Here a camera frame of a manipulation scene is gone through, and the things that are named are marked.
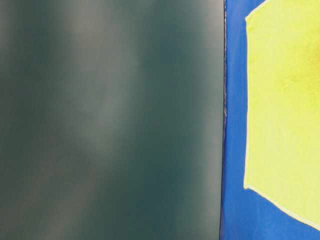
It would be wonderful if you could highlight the blue table cloth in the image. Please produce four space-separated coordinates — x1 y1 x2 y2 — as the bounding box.
219 0 320 240

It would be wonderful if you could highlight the yellow-green towel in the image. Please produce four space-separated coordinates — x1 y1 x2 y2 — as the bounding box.
243 0 320 229

